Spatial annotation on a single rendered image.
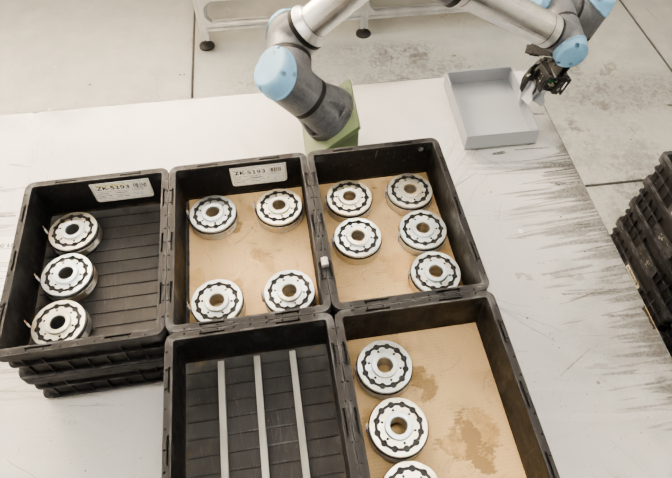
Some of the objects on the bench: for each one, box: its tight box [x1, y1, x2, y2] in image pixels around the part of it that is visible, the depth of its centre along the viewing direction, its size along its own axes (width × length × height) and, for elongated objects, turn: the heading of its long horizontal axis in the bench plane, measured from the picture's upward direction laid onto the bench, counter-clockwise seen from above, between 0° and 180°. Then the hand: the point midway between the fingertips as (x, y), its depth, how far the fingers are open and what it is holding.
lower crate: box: [19, 359, 164, 399], centre depth 124 cm, size 40×30×12 cm
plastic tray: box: [444, 66, 540, 150], centre depth 162 cm, size 27×20×5 cm
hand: (523, 100), depth 162 cm, fingers closed, pressing on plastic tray
